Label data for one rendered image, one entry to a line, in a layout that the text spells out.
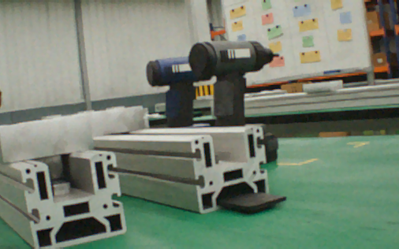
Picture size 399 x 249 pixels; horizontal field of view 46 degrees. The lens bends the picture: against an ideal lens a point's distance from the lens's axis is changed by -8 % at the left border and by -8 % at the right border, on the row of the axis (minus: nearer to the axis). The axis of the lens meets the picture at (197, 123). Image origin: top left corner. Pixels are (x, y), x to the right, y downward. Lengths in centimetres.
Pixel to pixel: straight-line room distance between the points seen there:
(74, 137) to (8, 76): 1230
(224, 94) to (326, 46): 309
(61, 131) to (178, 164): 14
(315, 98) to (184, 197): 186
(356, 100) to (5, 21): 1143
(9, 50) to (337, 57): 1015
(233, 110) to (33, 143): 41
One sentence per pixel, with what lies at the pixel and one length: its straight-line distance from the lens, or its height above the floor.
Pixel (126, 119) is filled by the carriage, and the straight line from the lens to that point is 87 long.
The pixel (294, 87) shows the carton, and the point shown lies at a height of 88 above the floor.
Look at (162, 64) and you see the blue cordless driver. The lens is 106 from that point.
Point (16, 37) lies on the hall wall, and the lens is 1304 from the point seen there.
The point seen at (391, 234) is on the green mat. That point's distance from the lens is 42.
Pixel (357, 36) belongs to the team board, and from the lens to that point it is 374.
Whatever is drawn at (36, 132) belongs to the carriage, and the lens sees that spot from 56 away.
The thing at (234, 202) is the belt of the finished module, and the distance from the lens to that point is 55.
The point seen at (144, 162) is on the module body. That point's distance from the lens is 66.
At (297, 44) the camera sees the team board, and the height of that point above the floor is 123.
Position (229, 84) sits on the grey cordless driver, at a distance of 85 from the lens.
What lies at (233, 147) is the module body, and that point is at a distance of 61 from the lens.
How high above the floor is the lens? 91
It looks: 3 degrees down
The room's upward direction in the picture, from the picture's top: 7 degrees counter-clockwise
